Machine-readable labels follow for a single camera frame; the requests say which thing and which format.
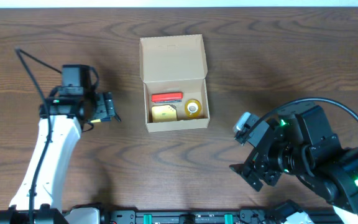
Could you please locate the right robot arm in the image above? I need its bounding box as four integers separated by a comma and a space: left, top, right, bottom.
230, 102, 358, 223

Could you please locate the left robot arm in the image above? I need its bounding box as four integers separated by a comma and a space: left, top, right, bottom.
0, 65, 116, 223

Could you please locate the red stapler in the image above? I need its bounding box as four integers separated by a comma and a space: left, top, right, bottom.
151, 92, 183, 103

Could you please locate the cardboard box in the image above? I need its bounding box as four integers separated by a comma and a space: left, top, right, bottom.
139, 34, 210, 133

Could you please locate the yellow highlighter dark cap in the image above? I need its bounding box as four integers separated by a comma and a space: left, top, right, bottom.
90, 119, 102, 123

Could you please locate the yellow tape roll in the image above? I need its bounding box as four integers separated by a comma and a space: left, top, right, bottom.
185, 99, 202, 118

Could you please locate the black mounting rail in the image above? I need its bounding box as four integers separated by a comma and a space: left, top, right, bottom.
63, 203, 335, 224

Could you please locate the black ballpoint pen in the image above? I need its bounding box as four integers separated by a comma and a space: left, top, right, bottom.
114, 114, 121, 122

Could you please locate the yellow sticky note pad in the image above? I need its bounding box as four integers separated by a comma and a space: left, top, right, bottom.
152, 105, 177, 123

